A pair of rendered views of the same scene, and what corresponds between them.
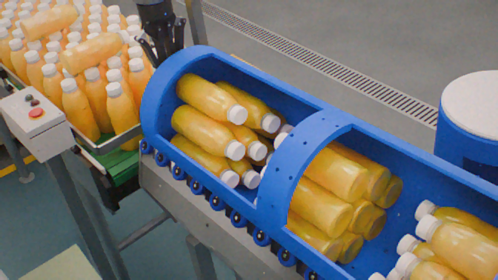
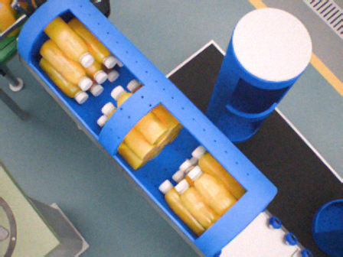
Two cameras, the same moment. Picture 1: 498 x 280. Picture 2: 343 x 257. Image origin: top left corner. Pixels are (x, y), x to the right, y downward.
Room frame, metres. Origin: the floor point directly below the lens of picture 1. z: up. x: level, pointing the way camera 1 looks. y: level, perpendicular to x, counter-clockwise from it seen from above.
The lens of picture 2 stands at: (0.35, -0.13, 2.41)
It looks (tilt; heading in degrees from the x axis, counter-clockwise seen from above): 75 degrees down; 345
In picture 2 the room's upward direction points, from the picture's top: 8 degrees clockwise
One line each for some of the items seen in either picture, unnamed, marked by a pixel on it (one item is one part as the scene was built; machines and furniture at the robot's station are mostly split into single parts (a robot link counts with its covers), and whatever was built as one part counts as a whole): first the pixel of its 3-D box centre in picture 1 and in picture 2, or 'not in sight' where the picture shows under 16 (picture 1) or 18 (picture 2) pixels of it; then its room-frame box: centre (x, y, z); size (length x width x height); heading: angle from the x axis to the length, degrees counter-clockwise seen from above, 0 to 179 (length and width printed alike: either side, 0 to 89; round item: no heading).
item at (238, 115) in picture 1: (238, 115); (87, 60); (0.93, 0.02, 1.15); 0.04 x 0.02 x 0.04; 126
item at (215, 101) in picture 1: (210, 99); (67, 40); (1.01, 0.08, 1.15); 0.18 x 0.07 x 0.07; 36
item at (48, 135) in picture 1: (35, 122); not in sight; (1.17, 0.54, 1.05); 0.20 x 0.10 x 0.10; 36
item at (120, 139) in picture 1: (162, 115); (31, 12); (1.24, 0.23, 0.96); 0.40 x 0.01 x 0.03; 126
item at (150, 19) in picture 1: (157, 17); not in sight; (1.11, 0.16, 1.32); 0.08 x 0.07 x 0.09; 126
